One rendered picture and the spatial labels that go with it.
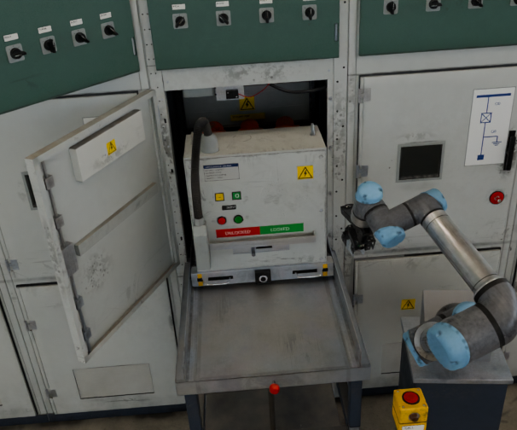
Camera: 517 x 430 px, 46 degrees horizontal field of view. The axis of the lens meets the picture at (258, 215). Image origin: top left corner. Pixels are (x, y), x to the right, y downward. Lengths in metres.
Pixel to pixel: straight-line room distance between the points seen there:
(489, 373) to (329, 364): 0.54
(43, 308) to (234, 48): 1.35
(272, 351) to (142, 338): 0.85
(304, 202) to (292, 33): 0.58
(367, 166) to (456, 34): 0.56
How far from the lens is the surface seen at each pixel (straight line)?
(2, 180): 2.44
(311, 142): 2.15
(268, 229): 2.22
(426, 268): 2.66
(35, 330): 2.81
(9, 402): 3.14
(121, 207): 2.15
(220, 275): 2.31
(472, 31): 2.29
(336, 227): 2.48
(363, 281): 2.62
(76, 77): 2.04
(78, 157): 1.90
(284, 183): 2.13
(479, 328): 1.55
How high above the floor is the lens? 2.23
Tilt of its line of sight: 30 degrees down
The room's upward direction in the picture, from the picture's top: 4 degrees counter-clockwise
